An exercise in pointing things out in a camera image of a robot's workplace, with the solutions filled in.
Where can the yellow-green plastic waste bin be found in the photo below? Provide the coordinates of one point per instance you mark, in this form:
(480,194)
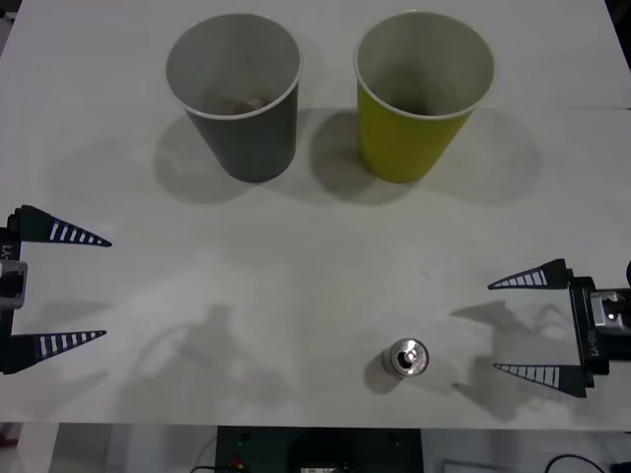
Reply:
(404,143)

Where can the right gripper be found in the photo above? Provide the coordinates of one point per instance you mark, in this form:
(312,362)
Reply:
(599,352)

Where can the black robot torso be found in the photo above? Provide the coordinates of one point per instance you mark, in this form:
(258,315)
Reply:
(320,451)

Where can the grey plastic waste bin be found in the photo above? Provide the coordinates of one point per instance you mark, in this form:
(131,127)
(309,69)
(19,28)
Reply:
(256,143)

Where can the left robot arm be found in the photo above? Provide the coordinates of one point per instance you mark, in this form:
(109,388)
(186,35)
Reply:
(12,283)

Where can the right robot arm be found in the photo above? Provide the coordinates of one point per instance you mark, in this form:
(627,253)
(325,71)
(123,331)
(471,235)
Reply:
(613,308)

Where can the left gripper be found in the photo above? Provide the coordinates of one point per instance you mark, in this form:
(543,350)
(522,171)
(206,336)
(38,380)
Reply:
(11,250)

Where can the silver drink can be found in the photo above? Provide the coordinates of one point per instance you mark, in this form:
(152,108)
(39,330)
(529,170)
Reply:
(405,358)

